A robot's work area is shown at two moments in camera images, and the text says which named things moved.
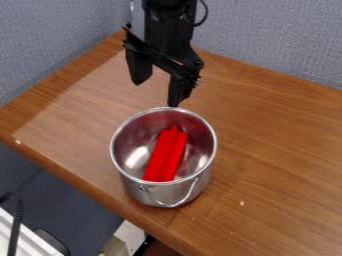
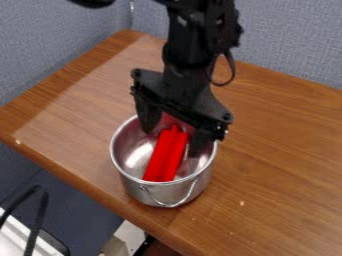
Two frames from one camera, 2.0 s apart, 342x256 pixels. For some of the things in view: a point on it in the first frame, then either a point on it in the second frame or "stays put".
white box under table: [34, 242] stays put
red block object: [167, 155] stays put
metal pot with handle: [133, 143] stays put
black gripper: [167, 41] to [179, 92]
